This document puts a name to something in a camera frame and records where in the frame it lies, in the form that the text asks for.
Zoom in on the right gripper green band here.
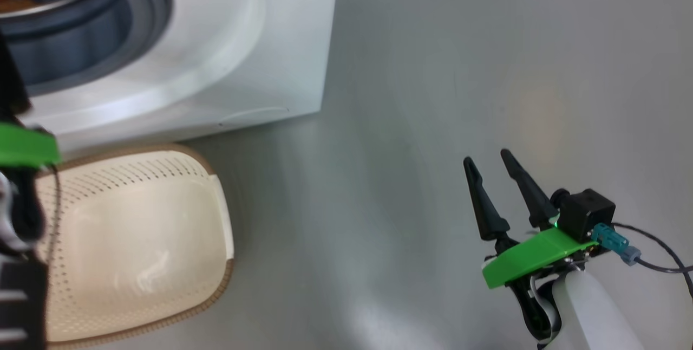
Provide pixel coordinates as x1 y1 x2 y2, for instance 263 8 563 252
463 148 602 340

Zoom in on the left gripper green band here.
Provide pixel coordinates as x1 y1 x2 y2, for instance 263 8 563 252
0 30 61 256

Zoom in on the white washing machine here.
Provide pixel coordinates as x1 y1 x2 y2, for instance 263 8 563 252
0 0 341 150

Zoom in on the cream perforated laundry basket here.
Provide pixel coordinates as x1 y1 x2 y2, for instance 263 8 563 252
32 143 235 346

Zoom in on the teal cable connector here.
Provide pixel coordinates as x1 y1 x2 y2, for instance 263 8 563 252
591 223 642 265

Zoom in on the white flat ribbon cable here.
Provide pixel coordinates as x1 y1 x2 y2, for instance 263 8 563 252
529 273 564 342

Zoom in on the thin black cable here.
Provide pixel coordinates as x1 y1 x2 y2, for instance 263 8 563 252
635 257 693 275
612 222 693 299

